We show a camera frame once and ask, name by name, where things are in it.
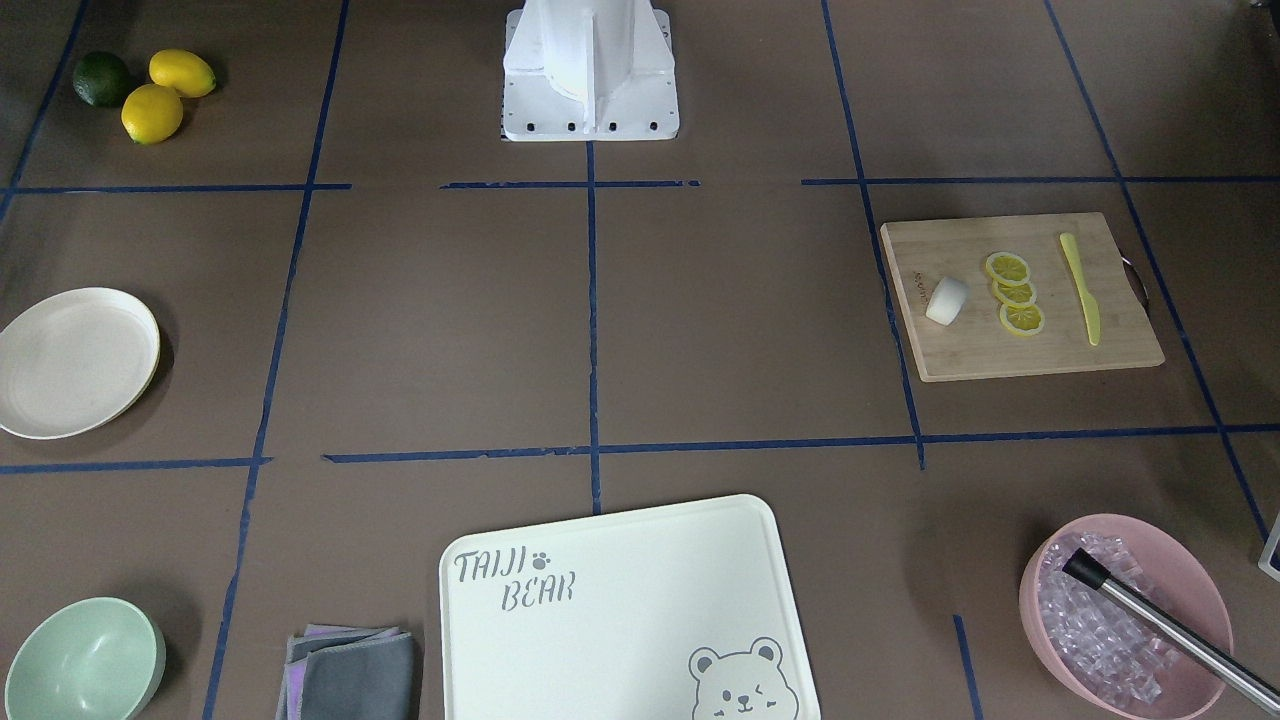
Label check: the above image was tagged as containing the cream round plate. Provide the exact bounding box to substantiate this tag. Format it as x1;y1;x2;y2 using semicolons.
1;287;161;439

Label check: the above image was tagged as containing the cream bear tray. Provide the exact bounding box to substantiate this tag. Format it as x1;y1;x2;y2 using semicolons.
439;495;820;719

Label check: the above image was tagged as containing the white steamed bun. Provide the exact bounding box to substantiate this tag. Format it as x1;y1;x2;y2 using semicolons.
925;275;970;325

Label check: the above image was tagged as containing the bamboo cutting board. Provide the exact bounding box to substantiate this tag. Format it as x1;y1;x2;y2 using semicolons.
879;211;1165;382

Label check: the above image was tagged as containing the lemon slice top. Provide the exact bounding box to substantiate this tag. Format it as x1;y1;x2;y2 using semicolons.
984;251;1030;287

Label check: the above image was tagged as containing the lemon slice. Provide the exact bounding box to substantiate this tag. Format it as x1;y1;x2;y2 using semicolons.
984;251;1030;287
991;281;1038;307
998;304;1044;337

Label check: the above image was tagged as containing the lemon slice middle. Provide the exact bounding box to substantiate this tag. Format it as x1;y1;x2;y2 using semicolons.
991;281;1038;307

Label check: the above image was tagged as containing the lemon slice bottom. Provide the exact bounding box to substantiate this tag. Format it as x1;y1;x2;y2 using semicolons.
998;304;1044;337

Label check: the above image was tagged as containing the folded grey purple cloth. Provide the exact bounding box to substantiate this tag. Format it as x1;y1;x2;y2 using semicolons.
275;624;415;719

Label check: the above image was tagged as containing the yellow plastic knife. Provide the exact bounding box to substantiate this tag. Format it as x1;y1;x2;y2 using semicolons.
1059;232;1102;347

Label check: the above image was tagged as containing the yellow lemon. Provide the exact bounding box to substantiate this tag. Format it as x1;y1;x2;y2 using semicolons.
120;85;184;145
148;47;218;99

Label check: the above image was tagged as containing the pink bowl with ice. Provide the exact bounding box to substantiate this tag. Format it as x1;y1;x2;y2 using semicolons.
1019;514;1233;719

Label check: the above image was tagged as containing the green lime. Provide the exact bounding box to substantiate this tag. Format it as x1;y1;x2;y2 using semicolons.
72;51;134;108

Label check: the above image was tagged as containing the mint green bowl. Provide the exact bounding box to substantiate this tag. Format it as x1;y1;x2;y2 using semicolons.
4;597;166;719

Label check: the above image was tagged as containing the steel muddler black tip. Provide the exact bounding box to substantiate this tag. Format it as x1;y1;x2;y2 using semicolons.
1061;550;1279;717

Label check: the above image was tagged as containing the metal cup rack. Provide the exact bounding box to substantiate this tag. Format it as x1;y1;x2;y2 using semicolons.
1257;516;1280;582

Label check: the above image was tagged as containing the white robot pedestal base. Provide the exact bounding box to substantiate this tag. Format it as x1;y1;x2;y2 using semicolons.
500;1;681;142

